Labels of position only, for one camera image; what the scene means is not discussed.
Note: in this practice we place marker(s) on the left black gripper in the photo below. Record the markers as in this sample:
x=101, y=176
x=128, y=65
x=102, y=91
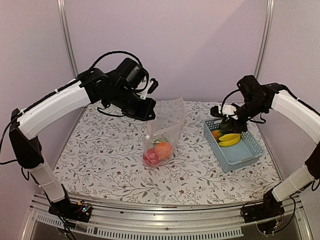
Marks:
x=144, y=115

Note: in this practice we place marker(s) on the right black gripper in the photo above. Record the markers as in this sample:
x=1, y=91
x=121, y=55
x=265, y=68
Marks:
x=238, y=127

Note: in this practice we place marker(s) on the yellow toy banana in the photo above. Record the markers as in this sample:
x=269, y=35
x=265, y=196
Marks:
x=229, y=139

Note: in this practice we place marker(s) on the light blue perforated basket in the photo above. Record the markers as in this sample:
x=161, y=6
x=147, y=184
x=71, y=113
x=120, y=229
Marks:
x=246, y=152

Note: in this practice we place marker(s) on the clear zip top bag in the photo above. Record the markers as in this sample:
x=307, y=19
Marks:
x=170, y=118

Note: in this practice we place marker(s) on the green toy watermelon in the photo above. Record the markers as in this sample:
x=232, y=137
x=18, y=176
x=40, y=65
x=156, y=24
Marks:
x=160, y=140

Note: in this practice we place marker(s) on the orange toy orange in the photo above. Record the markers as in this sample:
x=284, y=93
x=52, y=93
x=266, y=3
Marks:
x=163, y=150

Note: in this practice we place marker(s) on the red toy apple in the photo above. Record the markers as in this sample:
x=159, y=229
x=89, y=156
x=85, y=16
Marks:
x=150, y=158

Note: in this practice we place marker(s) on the orange green toy mango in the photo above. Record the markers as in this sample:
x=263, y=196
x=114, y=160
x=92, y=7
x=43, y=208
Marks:
x=217, y=134

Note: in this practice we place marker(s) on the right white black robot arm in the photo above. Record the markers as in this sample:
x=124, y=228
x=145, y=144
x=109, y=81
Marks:
x=302, y=125

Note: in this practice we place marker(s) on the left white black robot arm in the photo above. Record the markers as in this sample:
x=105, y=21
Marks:
x=89, y=87

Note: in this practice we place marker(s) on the green toy pepper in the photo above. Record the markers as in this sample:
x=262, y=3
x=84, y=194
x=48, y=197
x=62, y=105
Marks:
x=223, y=124

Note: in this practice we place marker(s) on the floral patterned table mat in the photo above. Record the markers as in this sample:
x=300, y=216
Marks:
x=103, y=159

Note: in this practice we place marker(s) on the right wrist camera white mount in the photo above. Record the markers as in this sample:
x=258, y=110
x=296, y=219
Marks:
x=224, y=110

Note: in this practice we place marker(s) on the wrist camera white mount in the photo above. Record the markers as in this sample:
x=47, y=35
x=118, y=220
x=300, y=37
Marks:
x=151, y=86
x=224, y=110

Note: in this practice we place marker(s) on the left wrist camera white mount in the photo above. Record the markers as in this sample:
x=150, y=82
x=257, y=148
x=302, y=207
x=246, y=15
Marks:
x=151, y=86

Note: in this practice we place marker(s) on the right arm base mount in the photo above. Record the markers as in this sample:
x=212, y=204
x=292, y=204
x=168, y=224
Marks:
x=269, y=208

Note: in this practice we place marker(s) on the front aluminium rail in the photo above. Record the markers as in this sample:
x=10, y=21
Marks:
x=118, y=220

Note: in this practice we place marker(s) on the left aluminium frame post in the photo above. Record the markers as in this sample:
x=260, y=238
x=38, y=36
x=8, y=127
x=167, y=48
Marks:
x=67, y=36

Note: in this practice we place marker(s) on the aluminium frame post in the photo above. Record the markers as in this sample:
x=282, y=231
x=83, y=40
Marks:
x=265, y=37
x=67, y=36

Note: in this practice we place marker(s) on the right aluminium frame post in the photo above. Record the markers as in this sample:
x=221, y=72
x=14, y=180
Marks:
x=265, y=37

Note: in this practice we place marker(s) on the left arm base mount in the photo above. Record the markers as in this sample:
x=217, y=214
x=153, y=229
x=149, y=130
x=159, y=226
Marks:
x=80, y=211

